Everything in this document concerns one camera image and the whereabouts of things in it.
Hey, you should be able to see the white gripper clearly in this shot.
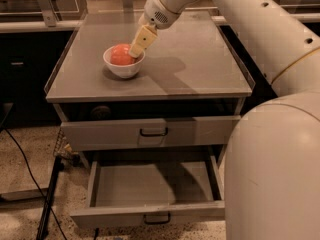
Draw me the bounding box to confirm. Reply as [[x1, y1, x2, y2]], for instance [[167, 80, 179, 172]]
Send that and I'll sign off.
[[129, 0, 199, 58]]

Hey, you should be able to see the red apple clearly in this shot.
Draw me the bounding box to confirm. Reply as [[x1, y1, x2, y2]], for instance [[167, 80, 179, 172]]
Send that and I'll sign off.
[[110, 44, 135, 66]]

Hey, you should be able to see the white ceramic bowl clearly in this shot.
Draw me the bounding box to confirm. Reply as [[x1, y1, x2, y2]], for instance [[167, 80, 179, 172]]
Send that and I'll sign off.
[[103, 46, 145, 79]]

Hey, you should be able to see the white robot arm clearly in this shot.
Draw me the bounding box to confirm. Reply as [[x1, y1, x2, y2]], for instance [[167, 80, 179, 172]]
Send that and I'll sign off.
[[140, 0, 320, 240]]

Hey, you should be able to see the grey drawer cabinet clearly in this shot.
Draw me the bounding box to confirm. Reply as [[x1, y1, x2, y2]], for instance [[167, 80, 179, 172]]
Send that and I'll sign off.
[[43, 10, 256, 172]]

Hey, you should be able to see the grey upper drawer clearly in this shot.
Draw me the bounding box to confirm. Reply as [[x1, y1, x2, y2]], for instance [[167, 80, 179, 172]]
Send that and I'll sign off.
[[61, 116, 240, 151]]

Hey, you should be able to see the grey open middle drawer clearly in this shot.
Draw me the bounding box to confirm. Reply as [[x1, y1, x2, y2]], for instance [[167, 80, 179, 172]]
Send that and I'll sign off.
[[71, 154, 225, 228]]

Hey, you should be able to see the dark lab counter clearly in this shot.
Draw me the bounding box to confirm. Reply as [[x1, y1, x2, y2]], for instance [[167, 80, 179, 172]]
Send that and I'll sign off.
[[0, 12, 275, 125]]

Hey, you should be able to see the black floor cable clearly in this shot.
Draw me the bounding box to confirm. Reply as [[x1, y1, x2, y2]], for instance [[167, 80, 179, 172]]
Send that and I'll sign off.
[[0, 125, 69, 240]]

